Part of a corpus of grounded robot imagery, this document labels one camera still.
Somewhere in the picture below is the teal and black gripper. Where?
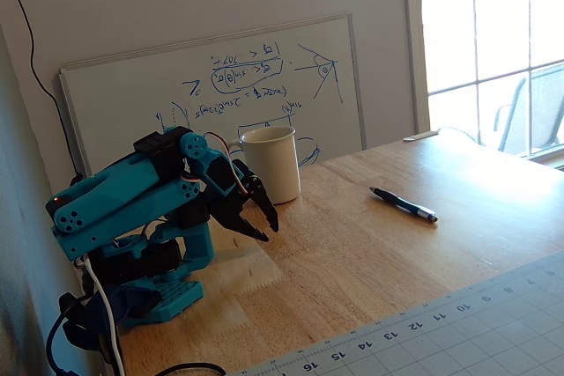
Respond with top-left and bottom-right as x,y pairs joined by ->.
187,149 -> 280,243

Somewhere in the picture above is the black pen with silver end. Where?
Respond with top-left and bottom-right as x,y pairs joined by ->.
368,186 -> 439,224

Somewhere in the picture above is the white ceramic mug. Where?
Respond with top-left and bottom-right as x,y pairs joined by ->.
224,125 -> 303,205

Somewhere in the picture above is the whiteboard with blue writing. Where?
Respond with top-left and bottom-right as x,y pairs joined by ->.
59,13 -> 367,184

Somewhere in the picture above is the dark blue clamp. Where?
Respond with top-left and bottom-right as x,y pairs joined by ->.
61,284 -> 162,350

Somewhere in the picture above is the small white strip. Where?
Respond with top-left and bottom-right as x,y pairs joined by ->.
403,129 -> 440,143

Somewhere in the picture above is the grey gridded cutting mat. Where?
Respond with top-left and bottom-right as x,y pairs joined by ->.
228,250 -> 564,376

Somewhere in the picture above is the grey patio chair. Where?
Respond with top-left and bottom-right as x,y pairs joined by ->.
493,61 -> 564,158

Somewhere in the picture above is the red servo wire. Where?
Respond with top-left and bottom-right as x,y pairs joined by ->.
203,130 -> 249,195

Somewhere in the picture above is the white cable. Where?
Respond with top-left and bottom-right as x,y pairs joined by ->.
82,256 -> 127,376

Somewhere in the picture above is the white window frame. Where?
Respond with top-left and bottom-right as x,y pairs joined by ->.
401,0 -> 564,171

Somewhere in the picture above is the thin black wall cable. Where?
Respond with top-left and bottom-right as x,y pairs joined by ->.
8,0 -> 85,187

